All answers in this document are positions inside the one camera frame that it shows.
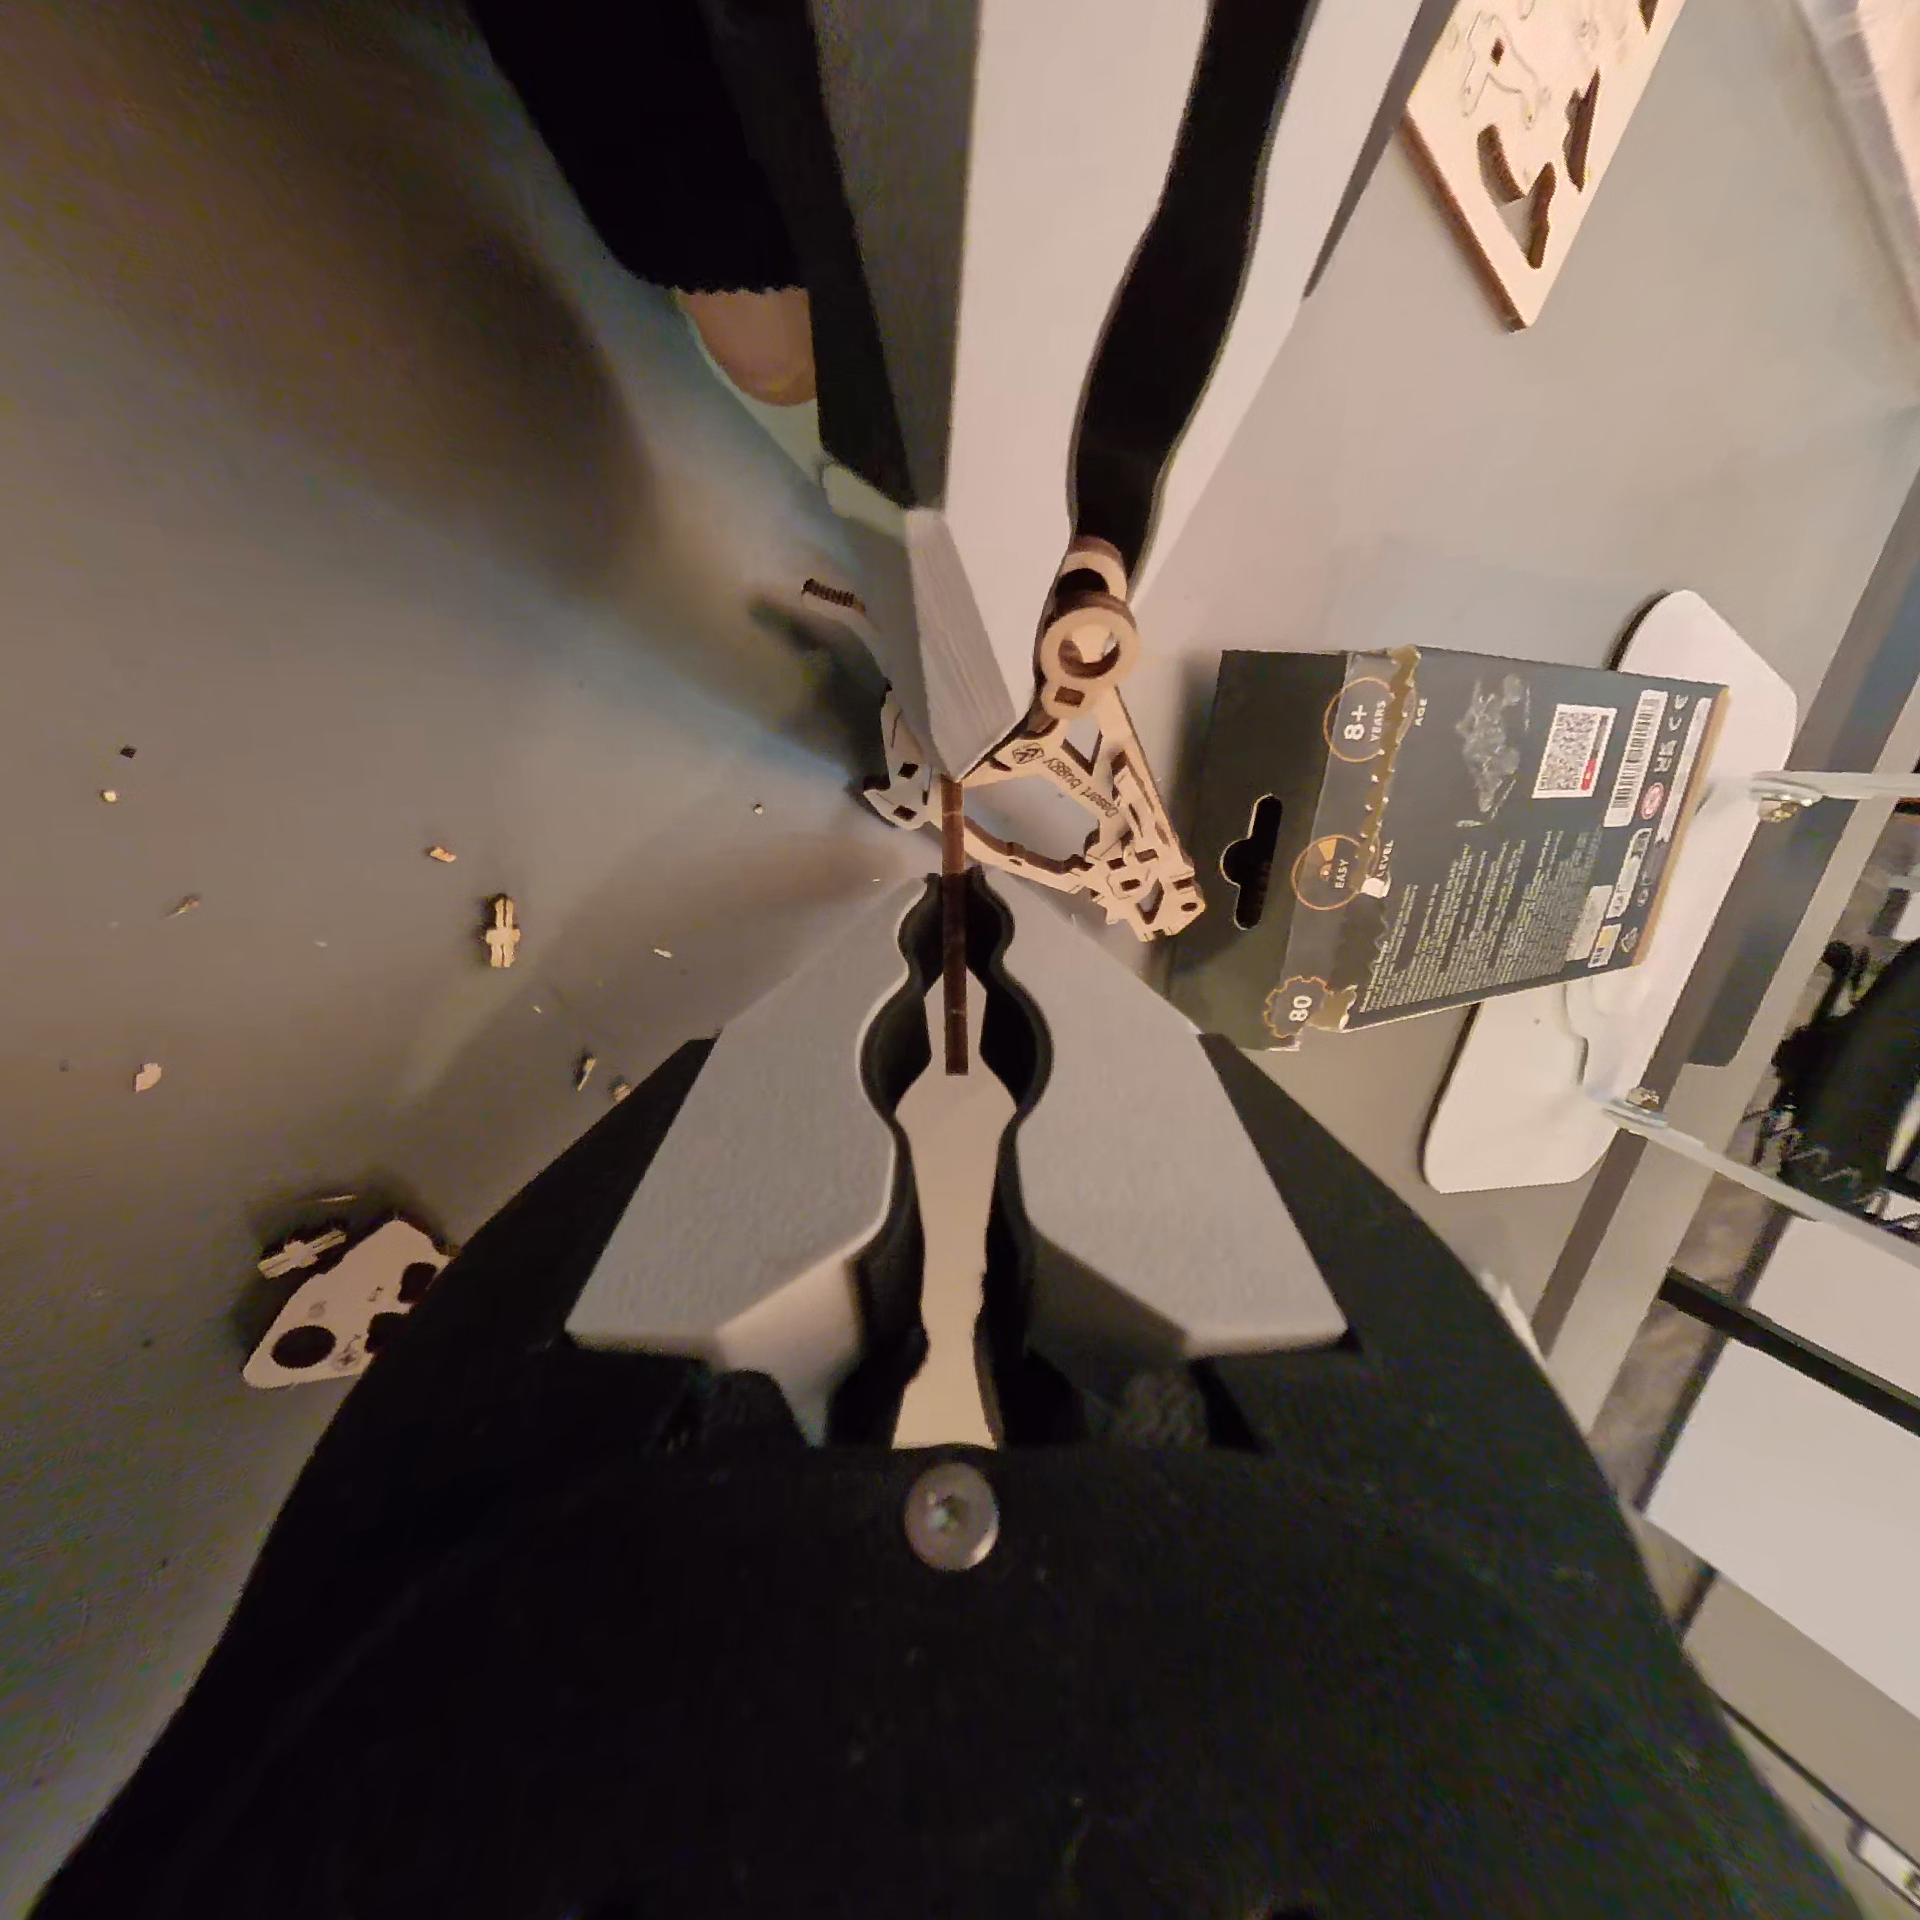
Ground person's left hand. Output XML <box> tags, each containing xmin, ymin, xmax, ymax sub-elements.
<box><xmin>680</xmin><ymin>285</ymin><xmax>823</xmax><ymax>404</ymax></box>

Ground black cardboard box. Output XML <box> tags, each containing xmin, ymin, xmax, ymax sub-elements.
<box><xmin>1186</xmin><ymin>643</ymin><xmax>1731</xmax><ymax>1051</ymax></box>

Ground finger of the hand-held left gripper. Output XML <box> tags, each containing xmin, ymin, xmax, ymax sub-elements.
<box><xmin>1118</xmin><ymin>0</ymin><xmax>1430</xmax><ymax>604</ymax></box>
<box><xmin>812</xmin><ymin>0</ymin><xmax>1268</xmax><ymax>778</ymax></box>

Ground black coiled cable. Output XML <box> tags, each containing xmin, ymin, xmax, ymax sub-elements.
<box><xmin>1772</xmin><ymin>937</ymin><xmax>1920</xmax><ymax>1233</ymax></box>

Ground thin wooden part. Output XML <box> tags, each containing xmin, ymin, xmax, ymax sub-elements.
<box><xmin>945</xmin><ymin>772</ymin><xmax>974</xmax><ymax>1083</ymax></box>

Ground scattered wood scraps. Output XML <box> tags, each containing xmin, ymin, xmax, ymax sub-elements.
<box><xmin>61</xmin><ymin>742</ymin><xmax>678</xmax><ymax>1105</ymax></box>

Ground white rounded board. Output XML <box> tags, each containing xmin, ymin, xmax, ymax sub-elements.
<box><xmin>1425</xmin><ymin>588</ymin><xmax>1799</xmax><ymax>1192</ymax></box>

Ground wooden plate with round holes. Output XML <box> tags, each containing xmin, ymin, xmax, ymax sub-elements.
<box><xmin>244</xmin><ymin>1217</ymin><xmax>452</xmax><ymax>1391</ymax></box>

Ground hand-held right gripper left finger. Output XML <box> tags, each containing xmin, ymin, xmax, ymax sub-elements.
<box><xmin>567</xmin><ymin>876</ymin><xmax>956</xmax><ymax>1445</ymax></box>

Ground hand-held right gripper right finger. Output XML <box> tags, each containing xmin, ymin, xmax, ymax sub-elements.
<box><xmin>961</xmin><ymin>875</ymin><xmax>1347</xmax><ymax>1449</ymax></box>

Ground wooden model frame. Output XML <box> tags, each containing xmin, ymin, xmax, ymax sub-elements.
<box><xmin>863</xmin><ymin>535</ymin><xmax>1207</xmax><ymax>943</ymax></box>

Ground wooden cutout sheet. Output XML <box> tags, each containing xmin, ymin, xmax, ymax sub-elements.
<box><xmin>1400</xmin><ymin>0</ymin><xmax>1690</xmax><ymax>332</ymax></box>

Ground clear acrylic bracket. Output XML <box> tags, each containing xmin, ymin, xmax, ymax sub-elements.
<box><xmin>1602</xmin><ymin>1083</ymin><xmax>1920</xmax><ymax>1235</ymax></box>
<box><xmin>1748</xmin><ymin>768</ymin><xmax>1920</xmax><ymax>821</ymax></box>

